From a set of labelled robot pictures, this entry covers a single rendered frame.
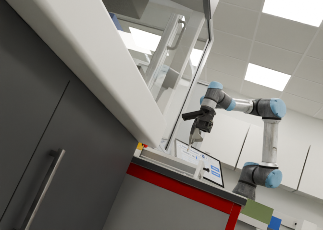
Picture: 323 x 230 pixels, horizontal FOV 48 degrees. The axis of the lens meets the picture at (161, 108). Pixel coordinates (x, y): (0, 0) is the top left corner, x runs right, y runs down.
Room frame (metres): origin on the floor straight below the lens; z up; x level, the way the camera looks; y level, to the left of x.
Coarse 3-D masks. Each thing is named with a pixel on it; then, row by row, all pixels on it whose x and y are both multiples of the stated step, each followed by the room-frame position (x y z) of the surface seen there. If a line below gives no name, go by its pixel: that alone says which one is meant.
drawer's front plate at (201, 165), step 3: (201, 162) 1.90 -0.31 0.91; (198, 165) 1.91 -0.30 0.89; (201, 165) 1.92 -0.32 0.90; (204, 165) 2.04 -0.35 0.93; (198, 168) 1.90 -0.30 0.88; (201, 168) 1.97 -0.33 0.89; (195, 171) 1.91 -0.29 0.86; (198, 171) 1.90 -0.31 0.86; (201, 171) 2.02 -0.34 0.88; (204, 171) 2.15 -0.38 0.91; (195, 174) 1.90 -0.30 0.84; (198, 174) 1.92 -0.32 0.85; (201, 174) 2.07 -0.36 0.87; (195, 177) 1.90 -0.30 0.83; (198, 177) 1.96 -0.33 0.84; (201, 177) 2.12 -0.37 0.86; (201, 180) 2.18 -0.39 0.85
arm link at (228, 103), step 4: (224, 92) 1.83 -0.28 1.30; (224, 96) 1.81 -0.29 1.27; (228, 96) 1.84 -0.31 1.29; (224, 100) 1.82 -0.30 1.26; (228, 100) 1.83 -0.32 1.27; (232, 100) 1.85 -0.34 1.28; (216, 104) 1.89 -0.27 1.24; (220, 104) 1.85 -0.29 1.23; (224, 104) 1.84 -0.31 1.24; (228, 104) 1.84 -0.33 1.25; (232, 104) 1.85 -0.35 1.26; (224, 108) 1.87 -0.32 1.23; (228, 108) 1.87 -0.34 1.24; (232, 108) 1.87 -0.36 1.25
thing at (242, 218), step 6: (240, 216) 2.12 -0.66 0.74; (246, 216) 2.12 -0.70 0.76; (240, 222) 2.16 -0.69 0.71; (246, 222) 2.13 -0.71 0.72; (252, 222) 2.13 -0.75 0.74; (258, 222) 2.13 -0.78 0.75; (240, 228) 2.17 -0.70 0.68; (246, 228) 2.17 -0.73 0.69; (252, 228) 2.17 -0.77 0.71; (258, 228) 2.16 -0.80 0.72; (264, 228) 2.14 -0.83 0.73
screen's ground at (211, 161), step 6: (180, 150) 2.99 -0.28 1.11; (186, 150) 3.03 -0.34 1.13; (180, 156) 2.94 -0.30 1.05; (198, 156) 3.08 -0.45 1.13; (210, 162) 3.13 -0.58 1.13; (216, 162) 3.18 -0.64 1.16; (210, 168) 3.08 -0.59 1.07; (204, 174) 2.99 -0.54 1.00; (210, 174) 3.04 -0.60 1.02; (216, 180) 3.04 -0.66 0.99
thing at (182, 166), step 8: (144, 152) 2.01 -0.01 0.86; (152, 152) 2.00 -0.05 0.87; (160, 152) 1.99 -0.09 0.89; (152, 160) 2.01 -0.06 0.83; (160, 160) 1.98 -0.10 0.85; (168, 160) 1.97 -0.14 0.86; (176, 160) 1.96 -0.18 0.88; (184, 160) 1.95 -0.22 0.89; (176, 168) 1.95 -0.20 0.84; (184, 168) 1.94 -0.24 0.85; (192, 168) 1.93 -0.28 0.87; (192, 176) 1.97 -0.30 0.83
